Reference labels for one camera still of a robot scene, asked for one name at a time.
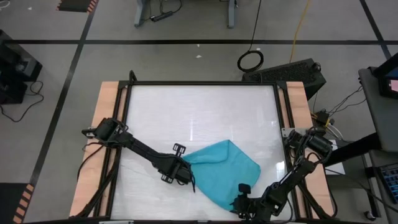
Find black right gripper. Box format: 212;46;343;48
230;184;268;222

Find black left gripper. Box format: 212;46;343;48
152;143;195;186

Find blue terry towel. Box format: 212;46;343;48
182;139;261;212

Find wooden table board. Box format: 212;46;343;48
68;81;335;218

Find white paper label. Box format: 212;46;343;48
325;139;346;175

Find black power adapter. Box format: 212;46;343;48
313;109;335;128

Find black stand beam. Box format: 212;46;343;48
322;132;382;168

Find black perforated computer case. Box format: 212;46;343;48
241;58;327;101

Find blue backlit keyboard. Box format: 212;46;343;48
376;164;398;205

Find black power strip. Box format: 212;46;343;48
150;11;174;22

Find wooden desk grey legs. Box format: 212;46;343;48
134;0;239;29

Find grey cart top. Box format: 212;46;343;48
358;67;398;153

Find black striped-edge floor mat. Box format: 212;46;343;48
56;0;99;13
0;182;35;224

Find black monitor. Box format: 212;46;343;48
372;52;398;100

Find black equipment stack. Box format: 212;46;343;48
0;29;44;105

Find black metal table frame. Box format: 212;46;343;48
74;70;338;222

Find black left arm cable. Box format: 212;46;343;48
76;142;106;181

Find black coiled floor cable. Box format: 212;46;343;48
236;0;265;73

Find thin black cable bundle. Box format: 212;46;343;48
328;85;368;118

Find black looped floor cable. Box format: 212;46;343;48
0;80;45;123

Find yellow floor cable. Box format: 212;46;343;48
289;0;312;63

